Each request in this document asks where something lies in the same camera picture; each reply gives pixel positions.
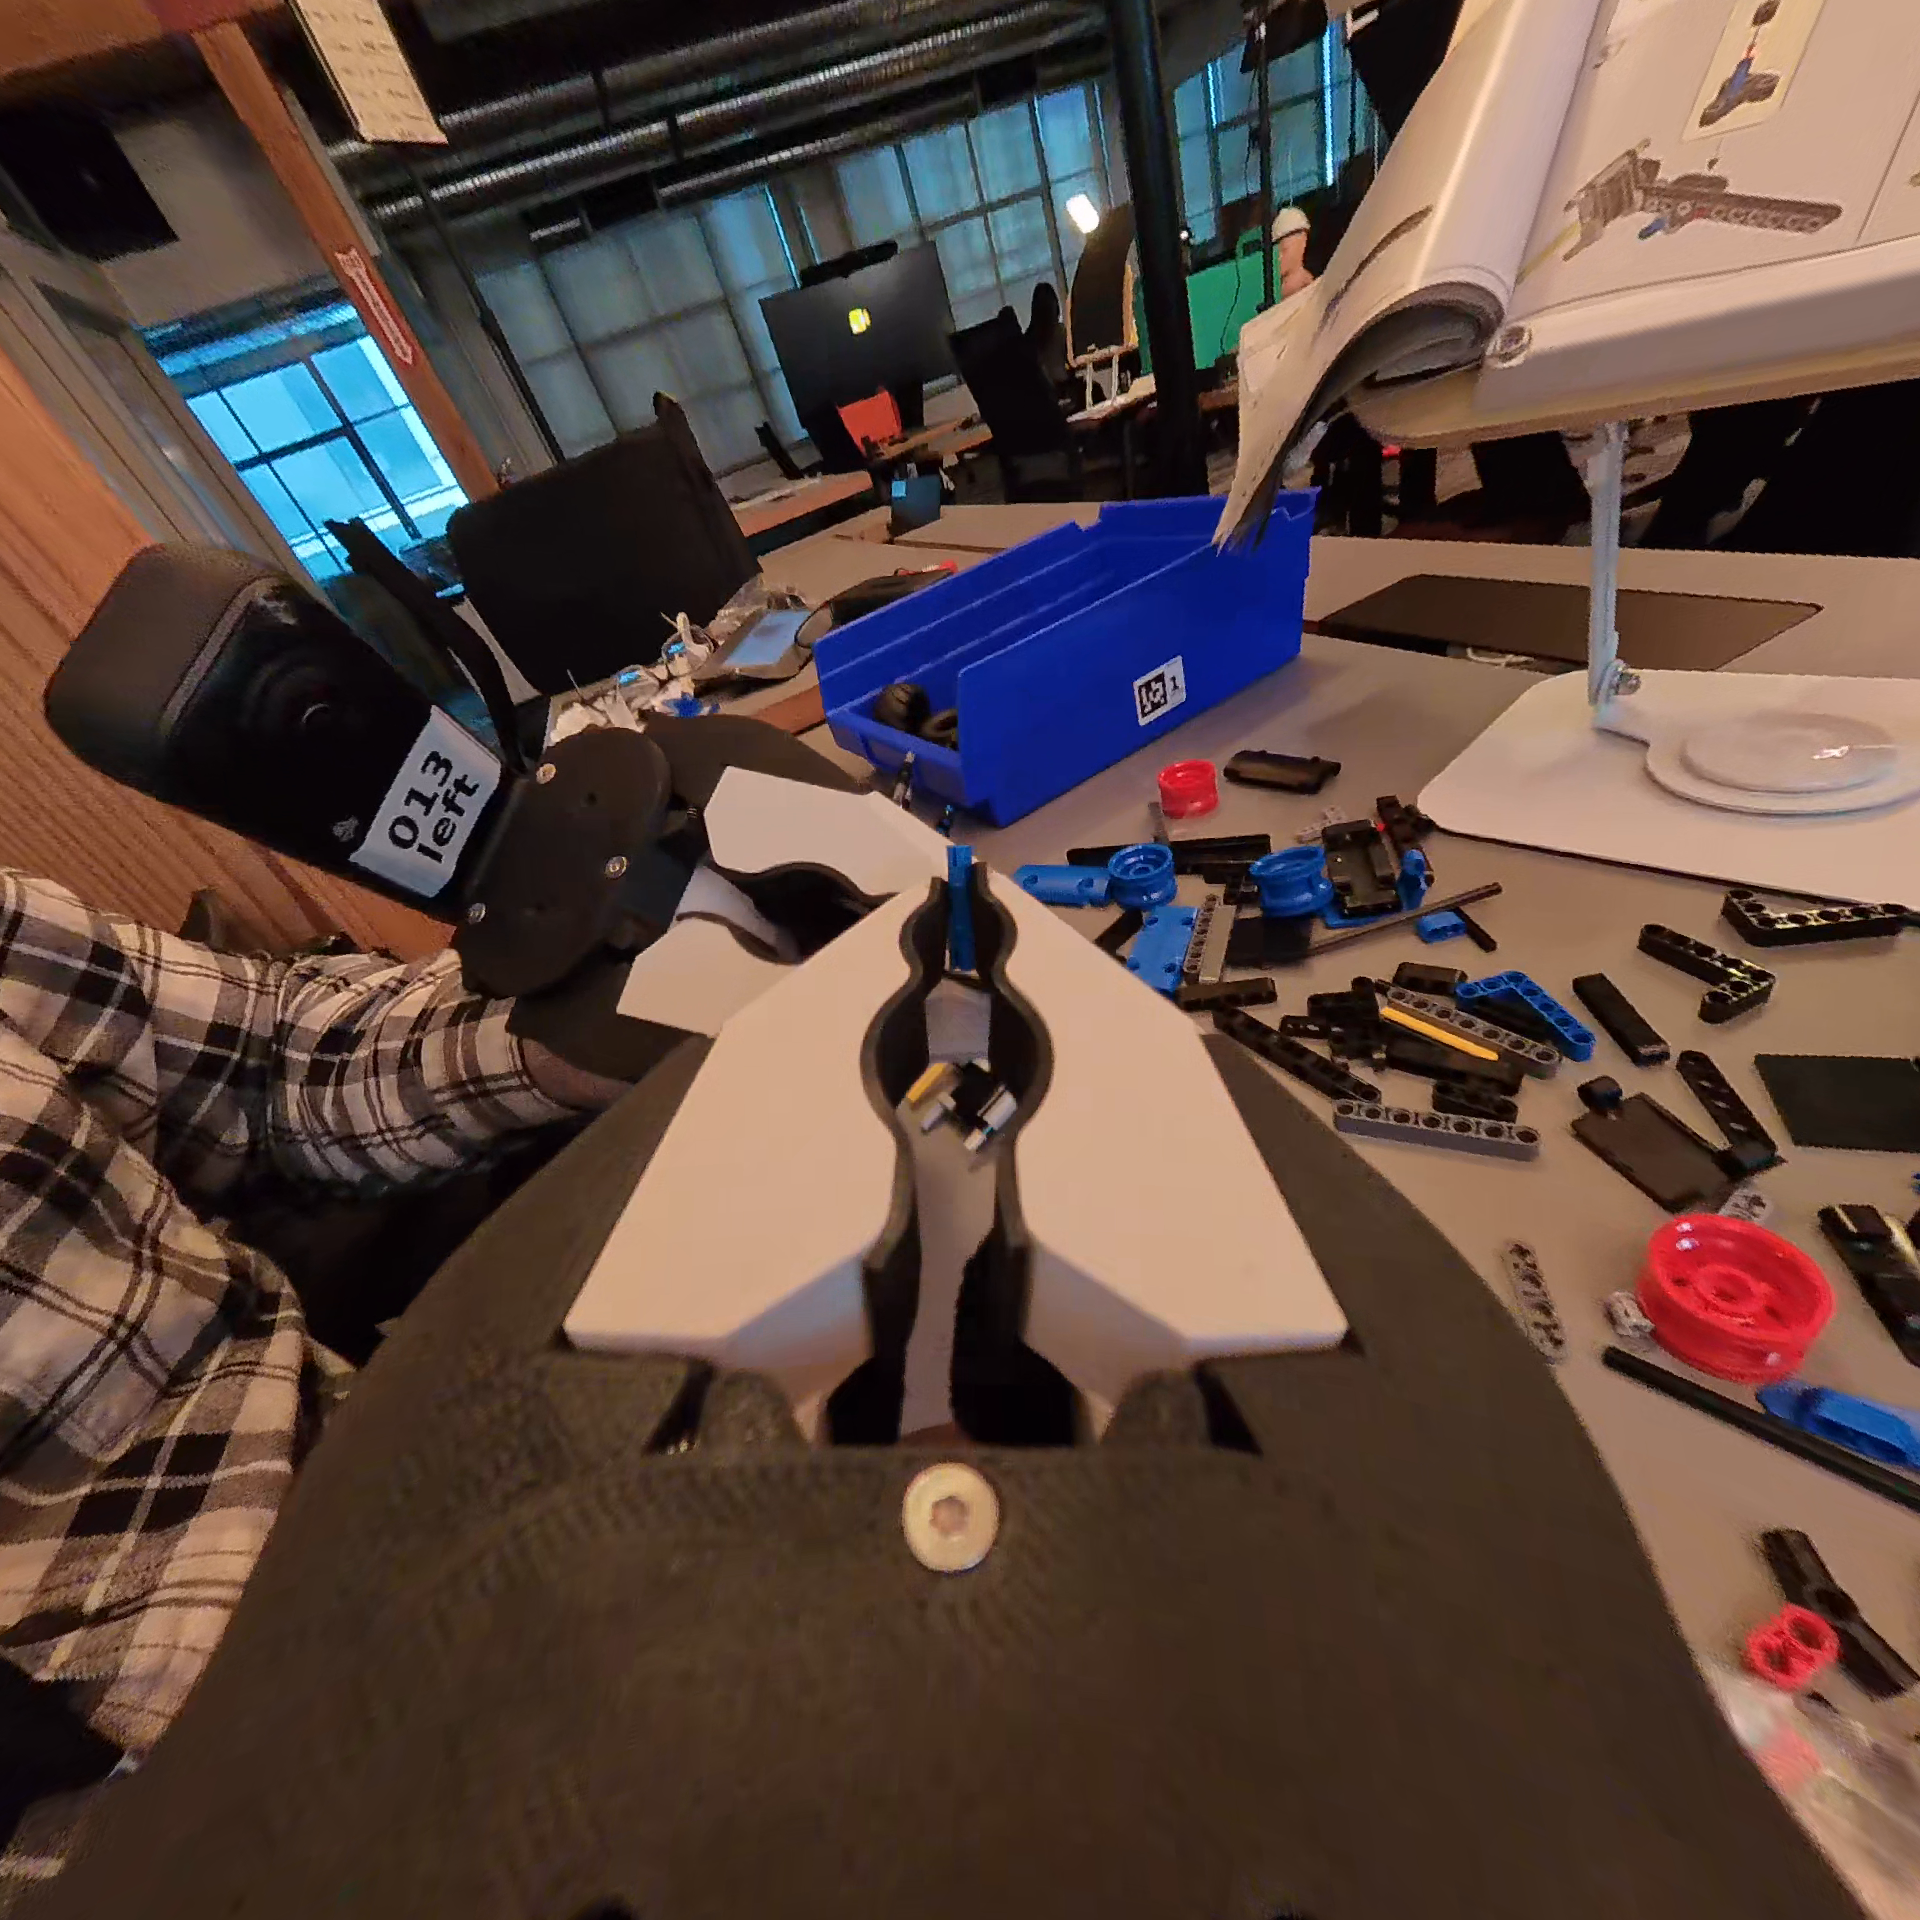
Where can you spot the long grey beam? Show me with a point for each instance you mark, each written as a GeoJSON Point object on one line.
{"type": "Point", "coordinates": [1431, 1131]}

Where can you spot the black beam assembly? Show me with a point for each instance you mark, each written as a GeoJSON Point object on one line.
{"type": "Point", "coordinates": [961, 1102]}

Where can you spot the yellow axle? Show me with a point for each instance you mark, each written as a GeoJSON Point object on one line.
{"type": "Point", "coordinates": [1437, 1032]}

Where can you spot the person's left forearm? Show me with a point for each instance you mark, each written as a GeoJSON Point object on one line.
{"type": "Point", "coordinates": [300, 1050]}

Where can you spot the clear plastic bag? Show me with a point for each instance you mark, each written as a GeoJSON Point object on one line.
{"type": "Point", "coordinates": [1830, 1799]}

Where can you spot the black bent beam cluster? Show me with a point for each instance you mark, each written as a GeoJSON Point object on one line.
{"type": "Point", "coordinates": [1874, 1263]}

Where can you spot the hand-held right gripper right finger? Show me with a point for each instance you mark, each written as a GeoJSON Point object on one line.
{"type": "Point", "coordinates": [1169, 1198]}

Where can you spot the thin black axle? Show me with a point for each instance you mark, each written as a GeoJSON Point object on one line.
{"type": "Point", "coordinates": [1410, 917]}

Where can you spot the instruction booklet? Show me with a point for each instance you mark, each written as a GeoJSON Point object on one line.
{"type": "Point", "coordinates": [1649, 119]}

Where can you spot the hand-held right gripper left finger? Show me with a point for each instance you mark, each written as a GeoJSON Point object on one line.
{"type": "Point", "coordinates": [720, 1198]}

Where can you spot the blue curved panel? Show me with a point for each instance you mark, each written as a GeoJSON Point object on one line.
{"type": "Point", "coordinates": [1066, 885]}
{"type": "Point", "coordinates": [1845, 1426]}

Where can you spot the blue wheel rim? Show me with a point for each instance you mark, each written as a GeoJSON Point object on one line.
{"type": "Point", "coordinates": [1144, 875]}
{"type": "Point", "coordinates": [1289, 884]}

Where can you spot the blue frame beam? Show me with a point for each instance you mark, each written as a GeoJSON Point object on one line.
{"type": "Point", "coordinates": [1559, 1027]}

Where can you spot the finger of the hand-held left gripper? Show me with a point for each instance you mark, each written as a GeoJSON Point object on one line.
{"type": "Point", "coordinates": [825, 835]}
{"type": "Point", "coordinates": [696, 974]}

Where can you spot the white booklet stand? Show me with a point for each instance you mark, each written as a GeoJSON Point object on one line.
{"type": "Point", "coordinates": [1576, 796]}

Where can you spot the small blue connector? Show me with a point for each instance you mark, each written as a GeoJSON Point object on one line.
{"type": "Point", "coordinates": [1442, 926]}

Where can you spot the black pillar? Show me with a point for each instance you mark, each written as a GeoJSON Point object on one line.
{"type": "Point", "coordinates": [1156, 227]}

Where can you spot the red wheel rim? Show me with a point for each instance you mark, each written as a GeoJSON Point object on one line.
{"type": "Point", "coordinates": [1188, 788]}
{"type": "Point", "coordinates": [1730, 1298]}

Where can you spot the black flat panel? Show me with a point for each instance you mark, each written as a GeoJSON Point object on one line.
{"type": "Point", "coordinates": [1845, 1102]}

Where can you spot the black curved panel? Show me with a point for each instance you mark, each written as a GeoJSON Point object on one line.
{"type": "Point", "coordinates": [1649, 1146]}

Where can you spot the black display screen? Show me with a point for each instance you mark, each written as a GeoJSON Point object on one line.
{"type": "Point", "coordinates": [856, 343]}

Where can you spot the black frame subassembly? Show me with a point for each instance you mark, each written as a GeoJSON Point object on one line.
{"type": "Point", "coordinates": [1367, 863]}

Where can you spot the pile of small connector pins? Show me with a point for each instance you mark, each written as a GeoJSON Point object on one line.
{"type": "Point", "coordinates": [1792, 1648]}

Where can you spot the dark grey beam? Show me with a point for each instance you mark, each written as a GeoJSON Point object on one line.
{"type": "Point", "coordinates": [1478, 1027]}

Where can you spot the blue plastic bin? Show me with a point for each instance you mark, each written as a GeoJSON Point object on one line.
{"type": "Point", "coordinates": [1079, 643]}

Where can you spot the long black axle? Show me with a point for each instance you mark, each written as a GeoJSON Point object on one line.
{"type": "Point", "coordinates": [1725, 1411]}

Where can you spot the dark grey thin liftarm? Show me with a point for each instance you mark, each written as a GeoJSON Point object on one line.
{"type": "Point", "coordinates": [1533, 1298]}

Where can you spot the pile of black beams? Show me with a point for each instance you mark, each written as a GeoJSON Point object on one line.
{"type": "Point", "coordinates": [1703, 962]}

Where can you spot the black rubber tire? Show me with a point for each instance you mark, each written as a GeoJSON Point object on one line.
{"type": "Point", "coordinates": [900, 710]}
{"type": "Point", "coordinates": [941, 729]}

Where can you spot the long blue pin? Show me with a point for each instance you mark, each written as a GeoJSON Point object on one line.
{"type": "Point", "coordinates": [961, 908]}

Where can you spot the green object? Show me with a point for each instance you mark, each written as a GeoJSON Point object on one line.
{"type": "Point", "coordinates": [1244, 301]}

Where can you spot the blue angled panel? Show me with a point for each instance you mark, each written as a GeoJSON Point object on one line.
{"type": "Point", "coordinates": [1410, 875]}

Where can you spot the person's plaid shirt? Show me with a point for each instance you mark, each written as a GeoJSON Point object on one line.
{"type": "Point", "coordinates": [118, 1426]}

